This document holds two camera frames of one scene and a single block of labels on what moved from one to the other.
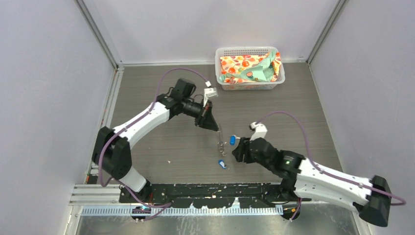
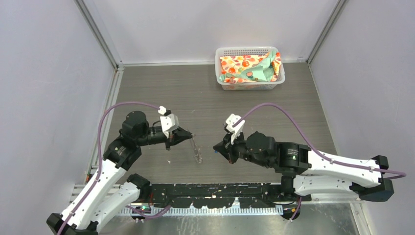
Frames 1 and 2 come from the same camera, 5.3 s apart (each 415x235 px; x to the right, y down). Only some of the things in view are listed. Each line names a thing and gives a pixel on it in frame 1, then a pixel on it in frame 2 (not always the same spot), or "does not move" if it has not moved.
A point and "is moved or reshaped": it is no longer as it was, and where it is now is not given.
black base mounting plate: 224,195 does not move
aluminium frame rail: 105,199 does not move
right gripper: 242,149 to 227,149
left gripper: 206,119 to 176,136
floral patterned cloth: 253,68 does not move
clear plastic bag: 221,147 is moved or reshaped
